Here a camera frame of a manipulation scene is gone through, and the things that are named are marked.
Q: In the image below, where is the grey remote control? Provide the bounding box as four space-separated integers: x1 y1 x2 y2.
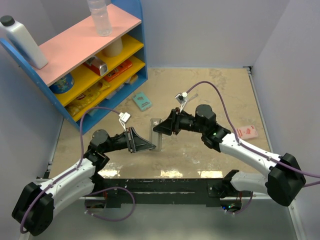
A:
149 118 162 152

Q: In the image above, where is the white sponge on shelf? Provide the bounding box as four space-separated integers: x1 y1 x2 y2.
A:
125 74 138 85

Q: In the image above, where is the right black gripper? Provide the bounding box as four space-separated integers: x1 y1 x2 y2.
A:
153 107 206 136

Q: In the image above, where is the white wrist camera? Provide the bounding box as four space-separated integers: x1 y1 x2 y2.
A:
175 92 189 112
118 112 131 131

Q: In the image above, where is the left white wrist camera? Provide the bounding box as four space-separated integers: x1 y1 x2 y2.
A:
118 112 131 131

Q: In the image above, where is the blue wooden shelf unit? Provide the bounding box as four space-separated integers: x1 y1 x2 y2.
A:
0 0 148 133

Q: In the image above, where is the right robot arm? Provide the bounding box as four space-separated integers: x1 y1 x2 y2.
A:
153 104 306 207

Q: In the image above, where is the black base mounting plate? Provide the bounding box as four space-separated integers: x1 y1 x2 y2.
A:
90 175 251 208

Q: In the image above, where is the clear handled screwdriver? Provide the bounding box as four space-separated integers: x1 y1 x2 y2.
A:
187 93 198 101

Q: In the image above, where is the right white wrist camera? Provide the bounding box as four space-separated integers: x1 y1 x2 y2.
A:
175 92 189 112

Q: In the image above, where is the beige paper cup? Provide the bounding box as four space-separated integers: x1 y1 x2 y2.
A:
101 37 123 58

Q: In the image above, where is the white bottle black cap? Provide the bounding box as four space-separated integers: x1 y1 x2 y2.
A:
0 15 48 69

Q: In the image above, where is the clear plastic water bottle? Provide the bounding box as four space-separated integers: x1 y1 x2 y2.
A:
87 0 112 37

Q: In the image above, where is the pink snack packet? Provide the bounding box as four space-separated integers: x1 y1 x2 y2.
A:
236 125 259 140

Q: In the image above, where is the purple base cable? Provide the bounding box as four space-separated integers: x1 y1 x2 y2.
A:
223 192 253 215
84 186 137 222

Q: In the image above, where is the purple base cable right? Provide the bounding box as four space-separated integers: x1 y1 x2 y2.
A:
223 192 253 215

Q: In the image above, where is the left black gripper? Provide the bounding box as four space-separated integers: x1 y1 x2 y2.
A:
102 126 155 154

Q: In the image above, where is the blue round tin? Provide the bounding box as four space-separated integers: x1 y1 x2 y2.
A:
49 73 75 94

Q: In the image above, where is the red silver snack box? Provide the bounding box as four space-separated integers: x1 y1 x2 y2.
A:
83 56 108 76

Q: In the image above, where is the orange flat box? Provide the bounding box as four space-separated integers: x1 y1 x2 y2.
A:
103 59 133 83

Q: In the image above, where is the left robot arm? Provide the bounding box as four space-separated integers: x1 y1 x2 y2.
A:
11 127 156 236

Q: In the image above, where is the teal card box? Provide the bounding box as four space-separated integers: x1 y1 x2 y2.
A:
132 92 152 112

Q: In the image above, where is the yellow chips bag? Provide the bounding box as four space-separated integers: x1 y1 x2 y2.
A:
65 80 111 117

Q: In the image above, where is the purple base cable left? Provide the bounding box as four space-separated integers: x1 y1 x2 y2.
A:
84 186 137 222

